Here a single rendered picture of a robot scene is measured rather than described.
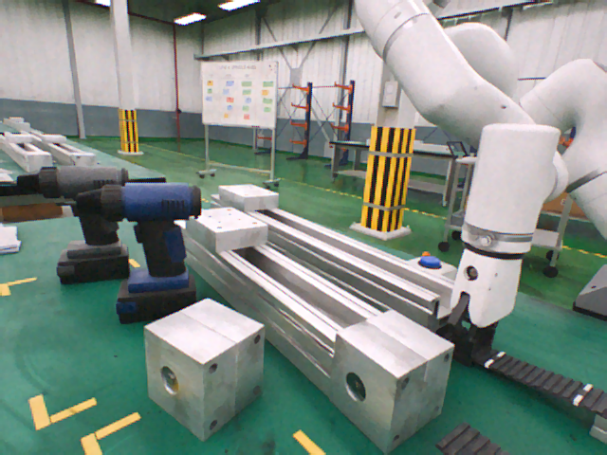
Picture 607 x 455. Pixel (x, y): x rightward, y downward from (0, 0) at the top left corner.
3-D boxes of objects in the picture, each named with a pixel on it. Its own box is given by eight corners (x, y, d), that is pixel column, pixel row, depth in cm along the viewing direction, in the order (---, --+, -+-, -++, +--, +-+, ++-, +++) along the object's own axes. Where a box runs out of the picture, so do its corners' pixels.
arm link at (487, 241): (514, 239, 43) (508, 263, 44) (544, 229, 48) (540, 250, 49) (450, 222, 49) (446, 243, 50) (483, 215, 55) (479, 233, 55)
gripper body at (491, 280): (505, 255, 44) (486, 336, 47) (540, 243, 50) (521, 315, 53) (448, 238, 49) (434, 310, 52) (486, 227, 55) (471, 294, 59)
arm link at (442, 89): (432, 75, 66) (531, 214, 56) (372, 63, 57) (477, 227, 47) (472, 29, 60) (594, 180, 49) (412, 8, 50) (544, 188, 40)
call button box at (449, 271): (452, 295, 74) (458, 266, 72) (425, 306, 69) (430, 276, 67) (420, 280, 80) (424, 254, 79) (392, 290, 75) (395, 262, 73)
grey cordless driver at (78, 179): (136, 277, 73) (127, 169, 67) (11, 292, 64) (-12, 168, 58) (135, 263, 80) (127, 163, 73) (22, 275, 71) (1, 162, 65)
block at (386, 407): (452, 405, 45) (466, 337, 42) (385, 455, 37) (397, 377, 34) (394, 364, 51) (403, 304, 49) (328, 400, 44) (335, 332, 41)
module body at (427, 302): (457, 330, 61) (467, 284, 59) (422, 349, 55) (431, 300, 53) (239, 217, 122) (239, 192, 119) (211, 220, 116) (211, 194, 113)
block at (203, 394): (275, 382, 46) (278, 317, 44) (203, 443, 37) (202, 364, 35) (222, 351, 52) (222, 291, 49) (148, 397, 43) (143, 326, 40)
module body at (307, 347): (382, 371, 50) (391, 316, 47) (328, 400, 44) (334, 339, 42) (183, 224, 110) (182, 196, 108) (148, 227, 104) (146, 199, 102)
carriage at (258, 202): (278, 217, 103) (279, 193, 101) (244, 221, 96) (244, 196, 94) (250, 205, 115) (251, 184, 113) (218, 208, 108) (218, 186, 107)
